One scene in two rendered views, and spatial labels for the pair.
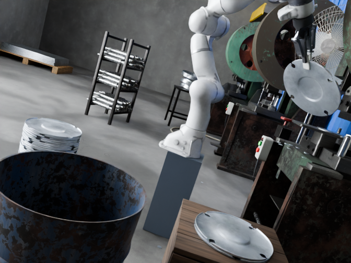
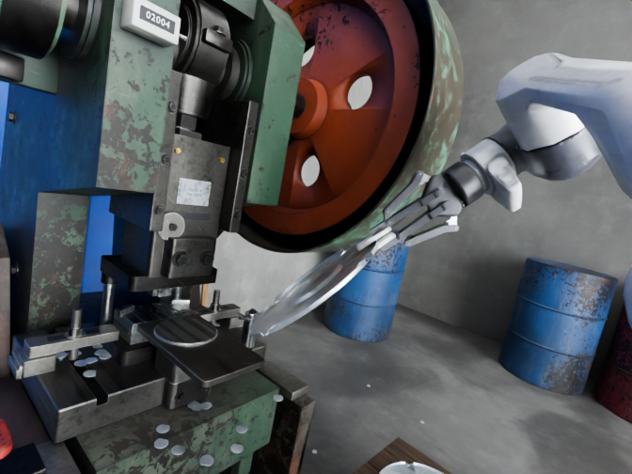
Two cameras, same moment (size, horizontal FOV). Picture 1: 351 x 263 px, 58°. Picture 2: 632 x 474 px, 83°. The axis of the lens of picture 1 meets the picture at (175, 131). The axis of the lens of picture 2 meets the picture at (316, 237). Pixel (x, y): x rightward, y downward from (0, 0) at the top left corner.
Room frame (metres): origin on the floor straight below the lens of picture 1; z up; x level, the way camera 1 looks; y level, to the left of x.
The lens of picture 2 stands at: (1.97, -0.11, 1.12)
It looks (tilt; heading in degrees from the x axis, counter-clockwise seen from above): 8 degrees down; 220
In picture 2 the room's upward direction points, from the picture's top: 11 degrees clockwise
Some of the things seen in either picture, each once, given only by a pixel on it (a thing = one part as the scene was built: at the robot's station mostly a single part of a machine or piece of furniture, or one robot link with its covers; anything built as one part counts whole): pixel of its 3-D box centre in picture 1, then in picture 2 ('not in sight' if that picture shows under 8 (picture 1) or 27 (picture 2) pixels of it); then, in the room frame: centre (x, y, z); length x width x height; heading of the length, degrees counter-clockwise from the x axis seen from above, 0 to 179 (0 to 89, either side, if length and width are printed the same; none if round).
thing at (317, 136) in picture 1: (315, 140); (195, 370); (1.58, -0.68, 0.72); 0.25 x 0.14 x 0.14; 92
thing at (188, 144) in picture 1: (183, 138); not in sight; (1.60, -0.05, 0.52); 0.22 x 0.19 x 0.14; 84
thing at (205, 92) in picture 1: (200, 104); not in sight; (1.56, -0.07, 0.71); 0.18 x 0.11 x 0.25; 151
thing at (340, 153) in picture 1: (344, 145); (249, 327); (1.40, -0.73, 0.75); 0.03 x 0.03 x 0.10; 2
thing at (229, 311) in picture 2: not in sight; (217, 308); (1.41, -0.86, 0.76); 0.17 x 0.06 x 0.10; 2
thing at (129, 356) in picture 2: (349, 151); (152, 333); (1.58, -0.86, 0.72); 0.20 x 0.16 x 0.03; 2
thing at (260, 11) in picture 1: (276, 18); not in sight; (7.57, -1.36, 2.44); 1.25 x 0.92 x 0.27; 2
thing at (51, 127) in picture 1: (54, 127); not in sight; (1.62, 0.62, 0.35); 0.29 x 0.29 x 0.01
